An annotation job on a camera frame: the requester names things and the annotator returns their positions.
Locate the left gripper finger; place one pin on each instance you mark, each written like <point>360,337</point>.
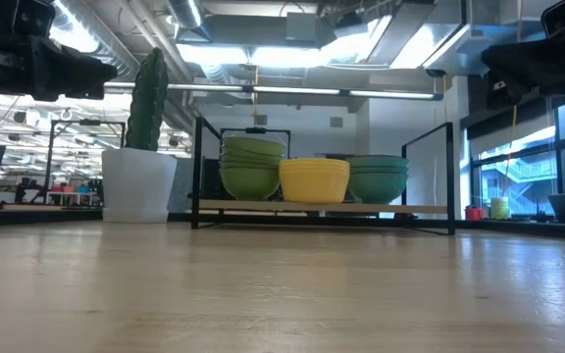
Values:
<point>79,64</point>
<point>76,90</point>

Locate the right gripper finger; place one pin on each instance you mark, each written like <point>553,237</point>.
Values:
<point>518,59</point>
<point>505,90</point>

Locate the teal bowl dark floral inside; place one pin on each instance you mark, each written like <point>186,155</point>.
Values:
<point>378,188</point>
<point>378,162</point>
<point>378,170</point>

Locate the green cactus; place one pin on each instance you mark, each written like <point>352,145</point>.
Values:
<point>147,98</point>

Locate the black framed window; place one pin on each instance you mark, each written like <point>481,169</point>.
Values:
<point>523,171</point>

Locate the white plant pot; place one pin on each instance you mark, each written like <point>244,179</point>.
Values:
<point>138,186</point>

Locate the green spool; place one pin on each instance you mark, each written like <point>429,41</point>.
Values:
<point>499,208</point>

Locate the red cup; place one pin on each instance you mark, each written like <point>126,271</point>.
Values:
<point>474,214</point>

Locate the grey ceiling box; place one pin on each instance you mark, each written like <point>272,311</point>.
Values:
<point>302,27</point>

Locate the long ceiling light tube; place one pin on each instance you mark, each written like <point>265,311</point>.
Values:
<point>292,90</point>

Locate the black background rack frame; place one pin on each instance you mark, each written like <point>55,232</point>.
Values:
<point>88,122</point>

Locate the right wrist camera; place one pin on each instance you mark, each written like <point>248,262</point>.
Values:
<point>562,17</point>

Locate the black ceiling camera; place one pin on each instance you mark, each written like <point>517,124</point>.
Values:
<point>435,73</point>

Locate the silver rectangular duct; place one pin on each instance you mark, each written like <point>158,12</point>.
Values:
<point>425,44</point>

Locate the silver spiral duct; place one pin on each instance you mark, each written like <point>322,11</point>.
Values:
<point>187,12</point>

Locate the black aluminium table frame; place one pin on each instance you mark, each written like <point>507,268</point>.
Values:
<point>532,229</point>

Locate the grey wall vent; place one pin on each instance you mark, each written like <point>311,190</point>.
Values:
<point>336,122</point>
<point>260,120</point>

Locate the black background gantry frame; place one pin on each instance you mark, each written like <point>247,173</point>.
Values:
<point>255,130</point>

